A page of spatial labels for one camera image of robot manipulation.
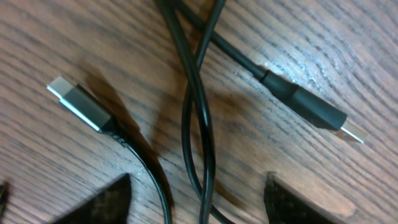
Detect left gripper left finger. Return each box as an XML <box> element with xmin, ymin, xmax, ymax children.
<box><xmin>52</xmin><ymin>174</ymin><xmax>132</xmax><ymax>224</ymax></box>

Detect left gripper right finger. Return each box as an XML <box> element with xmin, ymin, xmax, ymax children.
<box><xmin>264</xmin><ymin>172</ymin><xmax>338</xmax><ymax>224</ymax></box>

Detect long black usb cable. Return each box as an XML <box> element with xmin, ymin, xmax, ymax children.
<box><xmin>155</xmin><ymin>0</ymin><xmax>366</xmax><ymax>144</ymax></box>

